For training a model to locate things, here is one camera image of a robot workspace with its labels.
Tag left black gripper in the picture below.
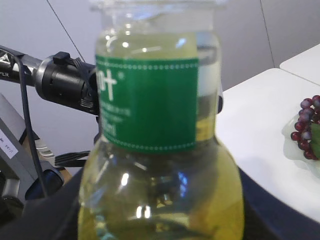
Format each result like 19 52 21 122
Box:
34 51 100 116

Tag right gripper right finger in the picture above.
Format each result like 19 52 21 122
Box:
239 169 320 240

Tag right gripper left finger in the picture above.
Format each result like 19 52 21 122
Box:
0 170 83 240

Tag artificial purple grape bunch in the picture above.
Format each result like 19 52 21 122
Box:
290 95 320 161

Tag yellow tea drink bottle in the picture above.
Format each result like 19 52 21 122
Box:
78 0 245 240

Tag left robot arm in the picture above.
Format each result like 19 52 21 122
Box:
0 46 100 116

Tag green scalloped plastic plate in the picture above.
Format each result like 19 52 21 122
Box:
281 114 320 179

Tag grey equipment stand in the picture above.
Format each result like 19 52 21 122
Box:
0 95 44 203

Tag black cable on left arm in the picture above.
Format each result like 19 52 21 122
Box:
0 44 50 198

